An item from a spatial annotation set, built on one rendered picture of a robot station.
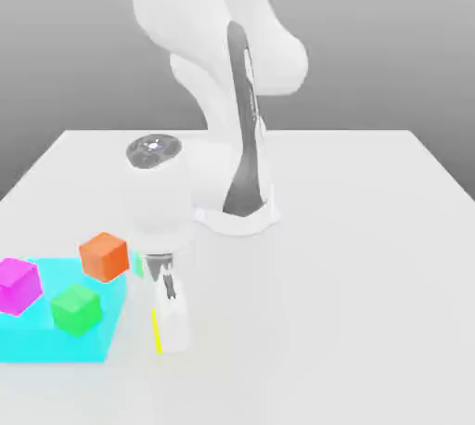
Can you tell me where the small magenta cube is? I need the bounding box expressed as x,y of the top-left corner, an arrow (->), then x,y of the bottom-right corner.
0,257 -> 44,318

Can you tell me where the small yellow cube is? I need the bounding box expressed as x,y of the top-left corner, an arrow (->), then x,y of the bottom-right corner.
151,308 -> 164,355

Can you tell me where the small orange cube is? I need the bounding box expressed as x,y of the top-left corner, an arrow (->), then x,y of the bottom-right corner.
78,231 -> 131,284

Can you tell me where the small light green cube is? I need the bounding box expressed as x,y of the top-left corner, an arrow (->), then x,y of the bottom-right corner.
130,251 -> 146,280

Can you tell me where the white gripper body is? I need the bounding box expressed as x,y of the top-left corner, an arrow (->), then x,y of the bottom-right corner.
150,276 -> 193,354

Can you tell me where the large cyan box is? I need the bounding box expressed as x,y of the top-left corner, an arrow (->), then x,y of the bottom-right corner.
0,257 -> 130,365

